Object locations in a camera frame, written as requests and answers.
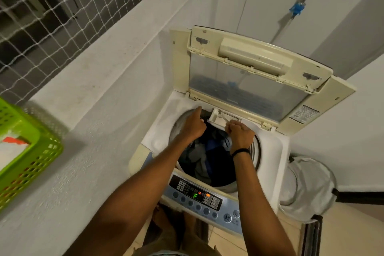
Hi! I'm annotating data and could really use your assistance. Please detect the metal spoon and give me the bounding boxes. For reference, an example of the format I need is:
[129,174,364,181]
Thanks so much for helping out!
[217,110,238,123]

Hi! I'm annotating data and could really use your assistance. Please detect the detergent powder packet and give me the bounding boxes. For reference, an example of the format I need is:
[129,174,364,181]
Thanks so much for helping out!
[0,136,30,170]

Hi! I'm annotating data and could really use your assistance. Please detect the white window safety net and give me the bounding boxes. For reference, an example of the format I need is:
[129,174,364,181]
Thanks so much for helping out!
[0,0,184,106]

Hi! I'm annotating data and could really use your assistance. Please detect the black clothes item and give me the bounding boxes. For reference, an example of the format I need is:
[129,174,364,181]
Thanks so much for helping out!
[210,156,238,188]

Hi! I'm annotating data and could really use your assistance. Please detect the person's right leg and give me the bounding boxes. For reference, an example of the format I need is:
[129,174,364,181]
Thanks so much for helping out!
[180,214,222,256]

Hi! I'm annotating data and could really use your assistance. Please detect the white mesh laundry basket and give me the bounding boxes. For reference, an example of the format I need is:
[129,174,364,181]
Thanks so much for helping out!
[279,156,339,223]

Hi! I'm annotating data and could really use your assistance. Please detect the light blue denim clothes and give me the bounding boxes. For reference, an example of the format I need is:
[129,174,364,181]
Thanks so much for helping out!
[185,142,211,176]

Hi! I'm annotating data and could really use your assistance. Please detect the dark blue clothes item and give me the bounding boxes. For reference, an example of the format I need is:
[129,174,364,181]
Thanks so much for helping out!
[205,136,232,160]

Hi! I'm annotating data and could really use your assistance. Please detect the green plastic basket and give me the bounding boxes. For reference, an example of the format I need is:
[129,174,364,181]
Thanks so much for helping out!
[0,96,64,211]

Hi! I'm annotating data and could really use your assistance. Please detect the person's left forearm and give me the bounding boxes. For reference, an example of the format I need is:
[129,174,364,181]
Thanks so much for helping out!
[64,136,192,256]

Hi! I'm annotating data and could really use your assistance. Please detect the black wristband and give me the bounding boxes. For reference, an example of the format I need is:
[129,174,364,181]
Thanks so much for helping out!
[230,148,251,159]

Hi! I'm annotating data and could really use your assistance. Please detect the person's left hand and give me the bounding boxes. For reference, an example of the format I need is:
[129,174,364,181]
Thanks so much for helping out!
[180,106,207,142]

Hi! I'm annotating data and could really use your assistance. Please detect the white and blue washing machine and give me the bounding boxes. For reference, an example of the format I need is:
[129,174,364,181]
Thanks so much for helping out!
[128,26,358,237]

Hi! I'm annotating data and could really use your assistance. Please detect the person's right forearm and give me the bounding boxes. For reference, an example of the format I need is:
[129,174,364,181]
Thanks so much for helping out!
[232,152,298,256]

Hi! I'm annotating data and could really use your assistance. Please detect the colourful printed shirt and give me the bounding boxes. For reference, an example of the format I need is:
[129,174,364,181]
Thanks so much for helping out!
[151,250,188,256]

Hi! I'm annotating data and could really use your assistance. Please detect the black sliding door frame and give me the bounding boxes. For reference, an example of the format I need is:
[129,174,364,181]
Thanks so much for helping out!
[300,191,384,256]

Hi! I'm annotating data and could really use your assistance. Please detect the person's right hand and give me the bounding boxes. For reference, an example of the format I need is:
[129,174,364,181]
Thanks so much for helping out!
[225,120,256,154]

